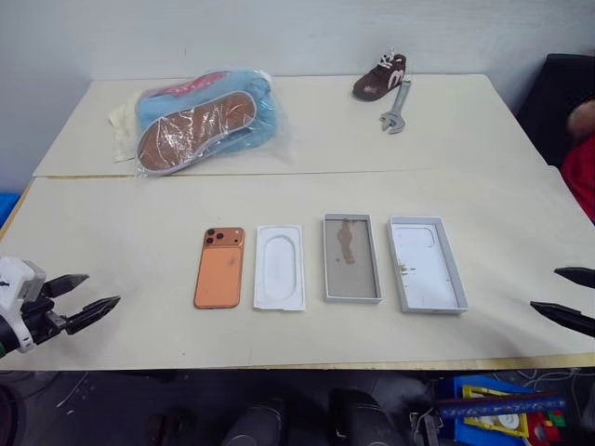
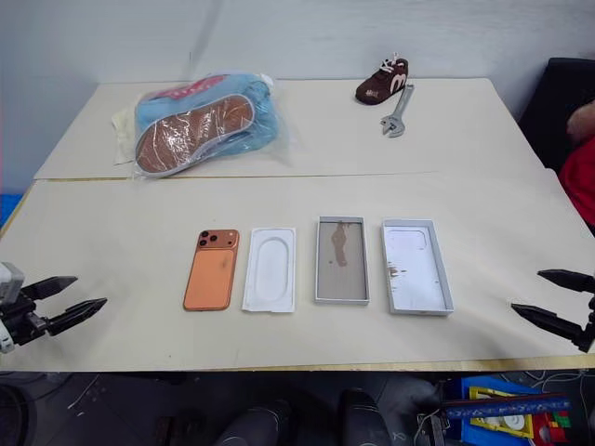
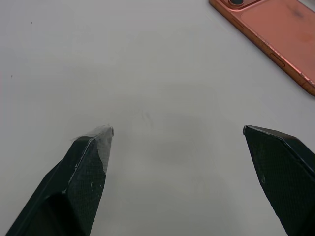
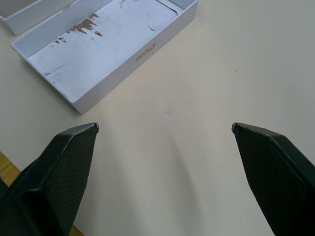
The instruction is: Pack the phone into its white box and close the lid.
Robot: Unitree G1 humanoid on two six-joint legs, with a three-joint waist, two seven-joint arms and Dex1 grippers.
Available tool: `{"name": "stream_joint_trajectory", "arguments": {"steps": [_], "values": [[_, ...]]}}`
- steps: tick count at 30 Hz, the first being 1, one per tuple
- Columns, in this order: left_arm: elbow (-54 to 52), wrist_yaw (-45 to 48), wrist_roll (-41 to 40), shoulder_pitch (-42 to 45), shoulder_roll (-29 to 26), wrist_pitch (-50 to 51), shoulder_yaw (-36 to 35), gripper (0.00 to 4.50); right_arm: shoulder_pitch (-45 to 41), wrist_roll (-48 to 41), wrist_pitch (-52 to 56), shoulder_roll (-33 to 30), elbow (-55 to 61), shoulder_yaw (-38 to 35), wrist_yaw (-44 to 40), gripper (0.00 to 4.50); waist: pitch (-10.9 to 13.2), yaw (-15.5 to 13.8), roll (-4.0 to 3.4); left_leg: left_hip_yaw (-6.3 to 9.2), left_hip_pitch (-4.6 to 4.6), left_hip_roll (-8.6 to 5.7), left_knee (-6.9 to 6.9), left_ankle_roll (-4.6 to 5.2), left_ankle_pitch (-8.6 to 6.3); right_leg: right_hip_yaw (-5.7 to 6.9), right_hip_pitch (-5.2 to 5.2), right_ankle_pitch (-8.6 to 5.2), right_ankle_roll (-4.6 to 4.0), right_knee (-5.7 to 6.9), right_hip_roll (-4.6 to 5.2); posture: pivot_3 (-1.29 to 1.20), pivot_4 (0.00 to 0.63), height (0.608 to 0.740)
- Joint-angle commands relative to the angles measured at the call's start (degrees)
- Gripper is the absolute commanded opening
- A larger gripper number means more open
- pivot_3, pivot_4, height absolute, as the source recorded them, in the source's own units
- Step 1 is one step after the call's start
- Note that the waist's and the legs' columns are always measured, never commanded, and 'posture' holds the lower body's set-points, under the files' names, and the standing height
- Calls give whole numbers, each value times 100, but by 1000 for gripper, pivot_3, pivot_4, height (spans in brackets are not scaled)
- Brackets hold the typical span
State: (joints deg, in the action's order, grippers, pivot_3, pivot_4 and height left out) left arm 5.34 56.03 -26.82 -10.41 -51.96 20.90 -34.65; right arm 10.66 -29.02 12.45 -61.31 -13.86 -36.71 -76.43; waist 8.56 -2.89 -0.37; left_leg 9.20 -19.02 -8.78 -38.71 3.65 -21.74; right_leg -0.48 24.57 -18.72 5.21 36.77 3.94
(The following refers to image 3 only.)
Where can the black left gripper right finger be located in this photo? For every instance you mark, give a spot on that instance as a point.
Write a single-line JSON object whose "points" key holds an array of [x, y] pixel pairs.
{"points": [[283, 172]]}

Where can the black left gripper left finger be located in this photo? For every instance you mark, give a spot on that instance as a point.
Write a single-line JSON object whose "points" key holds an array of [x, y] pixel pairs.
{"points": [[73, 186]]}

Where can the orange smartphone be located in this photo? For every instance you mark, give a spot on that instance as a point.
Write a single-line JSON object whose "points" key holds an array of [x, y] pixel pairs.
{"points": [[275, 27]]}

